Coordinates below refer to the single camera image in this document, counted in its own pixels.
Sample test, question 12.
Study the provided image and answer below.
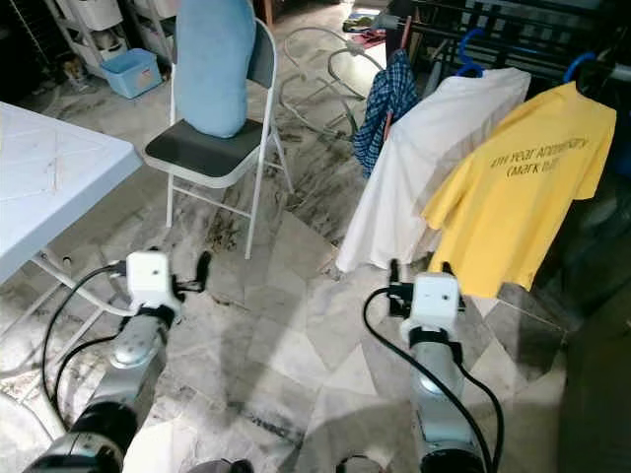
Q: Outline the blue plaid shirt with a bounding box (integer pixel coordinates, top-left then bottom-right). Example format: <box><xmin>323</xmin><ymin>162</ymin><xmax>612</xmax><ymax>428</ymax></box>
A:
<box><xmin>352</xmin><ymin>51</ymin><xmax>421</xmax><ymax>178</ymax></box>

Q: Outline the blue plastic hanger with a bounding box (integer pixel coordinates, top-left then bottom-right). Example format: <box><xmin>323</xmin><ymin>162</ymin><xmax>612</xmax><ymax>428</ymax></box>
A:
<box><xmin>456</xmin><ymin>27</ymin><xmax>489</xmax><ymax>78</ymax></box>
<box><xmin>564</xmin><ymin>51</ymin><xmax>598</xmax><ymax>85</ymax></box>

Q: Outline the yellow printed t-shirt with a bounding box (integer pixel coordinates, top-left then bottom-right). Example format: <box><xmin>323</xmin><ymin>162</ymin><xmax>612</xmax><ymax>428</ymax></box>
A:
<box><xmin>422</xmin><ymin>83</ymin><xmax>618</xmax><ymax>300</ymax></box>

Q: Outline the white shirt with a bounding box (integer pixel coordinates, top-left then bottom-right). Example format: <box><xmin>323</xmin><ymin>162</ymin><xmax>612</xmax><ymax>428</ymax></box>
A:
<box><xmin>335</xmin><ymin>68</ymin><xmax>533</xmax><ymax>274</ymax></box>

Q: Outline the white folding chair grey seat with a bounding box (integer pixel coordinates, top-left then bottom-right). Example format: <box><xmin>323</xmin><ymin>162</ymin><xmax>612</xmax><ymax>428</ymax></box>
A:
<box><xmin>145</xmin><ymin>18</ymin><xmax>295</xmax><ymax>260</ymax></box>

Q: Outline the grey robot right leg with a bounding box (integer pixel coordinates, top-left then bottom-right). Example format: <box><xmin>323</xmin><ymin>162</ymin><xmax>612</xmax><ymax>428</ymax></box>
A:
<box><xmin>335</xmin><ymin>455</ymin><xmax>387</xmax><ymax>473</ymax></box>

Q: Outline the grey robot leg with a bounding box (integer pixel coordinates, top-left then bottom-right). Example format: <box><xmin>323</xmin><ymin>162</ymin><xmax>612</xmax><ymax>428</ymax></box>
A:
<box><xmin>335</xmin><ymin>455</ymin><xmax>387</xmax><ymax>473</ymax></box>
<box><xmin>185</xmin><ymin>458</ymin><xmax>257</xmax><ymax>473</ymax></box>

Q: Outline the white folding table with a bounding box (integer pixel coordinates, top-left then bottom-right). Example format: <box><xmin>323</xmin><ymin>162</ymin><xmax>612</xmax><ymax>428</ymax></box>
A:
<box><xmin>0</xmin><ymin>101</ymin><xmax>144</xmax><ymax>380</ymax></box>

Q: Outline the grey robot left leg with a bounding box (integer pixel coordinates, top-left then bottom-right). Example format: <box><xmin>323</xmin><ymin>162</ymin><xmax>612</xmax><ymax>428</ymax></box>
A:
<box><xmin>185</xmin><ymin>458</ymin><xmax>257</xmax><ymax>473</ymax></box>

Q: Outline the light blue cushion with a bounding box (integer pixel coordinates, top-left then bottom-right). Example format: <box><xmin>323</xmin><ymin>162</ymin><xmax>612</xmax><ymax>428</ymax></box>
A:
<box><xmin>175</xmin><ymin>0</ymin><xmax>257</xmax><ymax>139</ymax></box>

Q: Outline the light blue plastic bin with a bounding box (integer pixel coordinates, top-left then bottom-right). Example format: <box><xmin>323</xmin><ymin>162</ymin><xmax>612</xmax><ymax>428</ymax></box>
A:
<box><xmin>104</xmin><ymin>49</ymin><xmax>164</xmax><ymax>100</ymax></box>

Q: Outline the colourful floor mat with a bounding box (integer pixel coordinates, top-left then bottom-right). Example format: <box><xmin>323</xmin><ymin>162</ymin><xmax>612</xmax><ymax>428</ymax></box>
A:
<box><xmin>343</xmin><ymin>12</ymin><xmax>390</xmax><ymax>48</ymax></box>

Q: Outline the black clothes rack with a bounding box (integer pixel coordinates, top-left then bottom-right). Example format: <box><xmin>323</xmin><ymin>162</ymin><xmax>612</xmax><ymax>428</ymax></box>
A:
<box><xmin>385</xmin><ymin>0</ymin><xmax>631</xmax><ymax>85</ymax></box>

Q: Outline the white storage drawer shelf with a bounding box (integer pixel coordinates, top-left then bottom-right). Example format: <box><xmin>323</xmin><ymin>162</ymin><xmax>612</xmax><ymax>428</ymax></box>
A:
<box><xmin>49</xmin><ymin>0</ymin><xmax>178</xmax><ymax>70</ymax></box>

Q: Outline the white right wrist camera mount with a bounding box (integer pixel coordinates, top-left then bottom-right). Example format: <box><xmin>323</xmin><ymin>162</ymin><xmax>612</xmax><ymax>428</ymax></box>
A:
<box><xmin>410</xmin><ymin>273</ymin><xmax>463</xmax><ymax>332</ymax></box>

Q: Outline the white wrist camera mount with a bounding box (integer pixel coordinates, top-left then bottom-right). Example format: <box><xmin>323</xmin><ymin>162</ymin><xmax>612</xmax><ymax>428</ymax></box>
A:
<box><xmin>410</xmin><ymin>273</ymin><xmax>463</xmax><ymax>332</ymax></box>
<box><xmin>126</xmin><ymin>251</ymin><xmax>181</xmax><ymax>314</ymax></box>

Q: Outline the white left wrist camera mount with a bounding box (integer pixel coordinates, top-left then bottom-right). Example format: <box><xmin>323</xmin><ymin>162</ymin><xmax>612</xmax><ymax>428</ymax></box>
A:
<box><xmin>126</xmin><ymin>251</ymin><xmax>181</xmax><ymax>314</ymax></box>

